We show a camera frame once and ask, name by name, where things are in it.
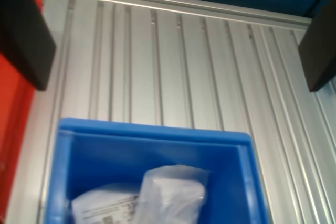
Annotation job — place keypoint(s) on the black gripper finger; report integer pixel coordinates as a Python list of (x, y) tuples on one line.
[(320, 51), (23, 37)]

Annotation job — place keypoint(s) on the white Fuhrmann gauze bandage pack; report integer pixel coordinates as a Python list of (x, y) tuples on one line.
[(173, 195), (105, 207)]

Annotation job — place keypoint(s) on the red plastic crate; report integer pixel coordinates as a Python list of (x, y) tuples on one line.
[(15, 108)]

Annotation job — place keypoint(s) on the blue plastic bin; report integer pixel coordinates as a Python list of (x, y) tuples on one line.
[(105, 155)]

